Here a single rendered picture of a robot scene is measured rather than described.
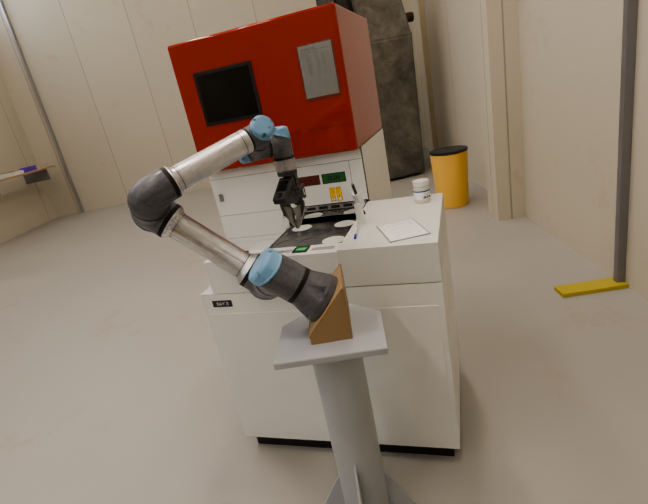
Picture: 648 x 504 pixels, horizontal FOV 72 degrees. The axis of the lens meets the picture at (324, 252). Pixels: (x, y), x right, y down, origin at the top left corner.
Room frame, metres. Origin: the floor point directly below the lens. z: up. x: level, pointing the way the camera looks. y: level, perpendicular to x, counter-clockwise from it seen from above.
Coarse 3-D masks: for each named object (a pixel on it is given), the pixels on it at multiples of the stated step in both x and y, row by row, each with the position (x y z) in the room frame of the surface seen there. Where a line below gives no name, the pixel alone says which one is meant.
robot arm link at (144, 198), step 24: (264, 120) 1.41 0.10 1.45; (216, 144) 1.36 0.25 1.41; (240, 144) 1.37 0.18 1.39; (264, 144) 1.43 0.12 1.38; (168, 168) 1.28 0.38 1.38; (192, 168) 1.29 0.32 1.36; (216, 168) 1.33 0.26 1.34; (144, 192) 1.23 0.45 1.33; (168, 192) 1.24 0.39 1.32; (144, 216) 1.25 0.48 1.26
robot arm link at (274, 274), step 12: (264, 252) 1.23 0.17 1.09; (276, 252) 1.21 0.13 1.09; (264, 264) 1.17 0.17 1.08; (276, 264) 1.17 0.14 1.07; (288, 264) 1.19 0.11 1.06; (300, 264) 1.22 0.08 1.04; (252, 276) 1.18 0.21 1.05; (264, 276) 1.16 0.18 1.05; (276, 276) 1.16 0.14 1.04; (288, 276) 1.16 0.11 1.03; (300, 276) 1.17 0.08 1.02; (264, 288) 1.18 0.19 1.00; (276, 288) 1.16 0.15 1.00; (288, 288) 1.15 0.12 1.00
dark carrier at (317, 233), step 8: (304, 224) 2.12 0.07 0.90; (312, 224) 2.09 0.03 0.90; (320, 224) 2.06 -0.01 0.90; (328, 224) 2.03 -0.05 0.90; (352, 224) 1.95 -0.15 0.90; (288, 232) 2.03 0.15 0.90; (296, 232) 2.01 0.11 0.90; (304, 232) 1.98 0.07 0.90; (312, 232) 1.96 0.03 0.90; (320, 232) 1.93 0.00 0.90; (328, 232) 1.91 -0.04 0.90; (336, 232) 1.89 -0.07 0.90; (344, 232) 1.86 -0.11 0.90; (280, 240) 1.93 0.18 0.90; (288, 240) 1.91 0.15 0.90; (296, 240) 1.89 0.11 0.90; (304, 240) 1.86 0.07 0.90; (312, 240) 1.84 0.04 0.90; (320, 240) 1.82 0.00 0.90; (272, 248) 1.84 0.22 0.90
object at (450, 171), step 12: (432, 156) 4.83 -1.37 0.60; (444, 156) 4.70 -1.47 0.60; (456, 156) 4.68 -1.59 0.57; (432, 168) 4.88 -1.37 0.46; (444, 168) 4.71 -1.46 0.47; (456, 168) 4.68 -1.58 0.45; (444, 180) 4.73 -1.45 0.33; (456, 180) 4.69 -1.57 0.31; (444, 192) 4.74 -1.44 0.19; (456, 192) 4.70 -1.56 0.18; (468, 192) 4.79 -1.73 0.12; (444, 204) 4.76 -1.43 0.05; (456, 204) 4.70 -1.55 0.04
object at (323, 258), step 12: (252, 252) 1.66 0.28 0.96; (288, 252) 1.58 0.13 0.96; (312, 252) 1.52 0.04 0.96; (324, 252) 1.49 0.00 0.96; (336, 252) 1.47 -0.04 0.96; (204, 264) 1.66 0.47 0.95; (312, 264) 1.51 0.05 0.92; (324, 264) 1.49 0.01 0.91; (336, 264) 1.48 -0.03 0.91; (216, 276) 1.64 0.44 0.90; (228, 276) 1.63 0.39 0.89; (216, 288) 1.65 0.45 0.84; (228, 288) 1.63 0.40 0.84; (240, 288) 1.61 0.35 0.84
